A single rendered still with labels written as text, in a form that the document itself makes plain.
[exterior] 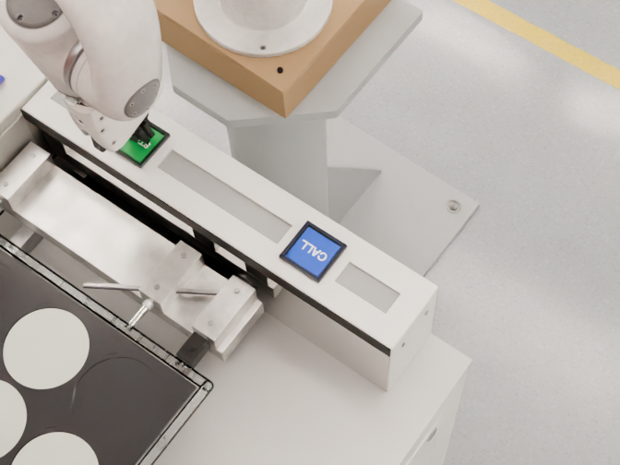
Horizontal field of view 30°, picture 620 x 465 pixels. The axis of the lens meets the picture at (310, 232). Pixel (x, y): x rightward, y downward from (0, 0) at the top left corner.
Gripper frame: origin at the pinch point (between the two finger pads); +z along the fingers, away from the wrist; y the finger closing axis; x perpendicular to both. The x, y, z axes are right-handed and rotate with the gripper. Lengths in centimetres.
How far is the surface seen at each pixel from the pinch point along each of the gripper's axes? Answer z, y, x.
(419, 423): 14.8, -9.4, -45.1
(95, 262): 7.4, -15.6, -2.6
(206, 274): 8.7, -9.3, -14.7
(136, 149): 1.7, -2.0, -0.7
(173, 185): 1.9, -3.3, -7.4
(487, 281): 107, 29, -29
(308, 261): 1.7, -2.2, -26.4
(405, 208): 106, 33, -7
